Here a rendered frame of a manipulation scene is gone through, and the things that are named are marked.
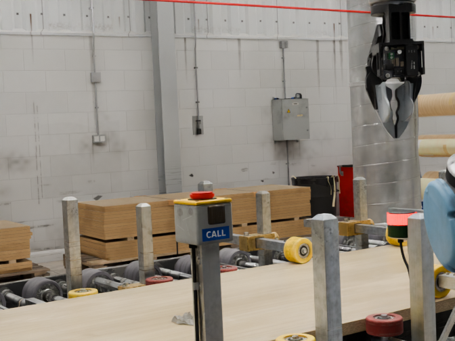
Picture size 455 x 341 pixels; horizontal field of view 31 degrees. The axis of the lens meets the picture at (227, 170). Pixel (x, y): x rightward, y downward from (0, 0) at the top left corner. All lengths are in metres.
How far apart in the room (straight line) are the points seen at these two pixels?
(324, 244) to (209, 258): 0.25
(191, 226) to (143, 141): 7.96
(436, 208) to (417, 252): 0.65
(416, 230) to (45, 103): 7.42
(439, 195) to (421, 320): 0.71
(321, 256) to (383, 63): 0.38
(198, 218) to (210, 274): 0.10
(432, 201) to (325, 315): 0.53
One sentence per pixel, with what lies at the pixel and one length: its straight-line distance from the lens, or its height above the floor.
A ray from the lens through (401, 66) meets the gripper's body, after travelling 1.32.
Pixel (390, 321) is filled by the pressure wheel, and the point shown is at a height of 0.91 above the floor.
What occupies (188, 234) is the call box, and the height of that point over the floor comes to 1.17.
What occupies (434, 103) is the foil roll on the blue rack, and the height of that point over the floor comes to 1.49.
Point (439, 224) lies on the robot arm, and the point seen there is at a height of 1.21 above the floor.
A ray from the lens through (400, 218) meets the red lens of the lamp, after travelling 1.67.
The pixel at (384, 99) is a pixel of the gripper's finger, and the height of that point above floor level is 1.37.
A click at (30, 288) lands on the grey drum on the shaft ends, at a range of 2.82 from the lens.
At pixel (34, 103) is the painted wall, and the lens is 8.81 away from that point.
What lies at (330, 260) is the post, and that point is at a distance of 1.48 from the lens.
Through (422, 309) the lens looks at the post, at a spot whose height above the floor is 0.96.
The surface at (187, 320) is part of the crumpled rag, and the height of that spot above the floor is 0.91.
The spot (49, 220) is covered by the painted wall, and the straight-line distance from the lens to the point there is 8.88.
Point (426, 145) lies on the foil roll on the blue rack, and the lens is 9.19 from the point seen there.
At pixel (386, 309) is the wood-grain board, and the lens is 1.93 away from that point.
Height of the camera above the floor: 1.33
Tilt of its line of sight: 3 degrees down
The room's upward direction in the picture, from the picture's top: 3 degrees counter-clockwise
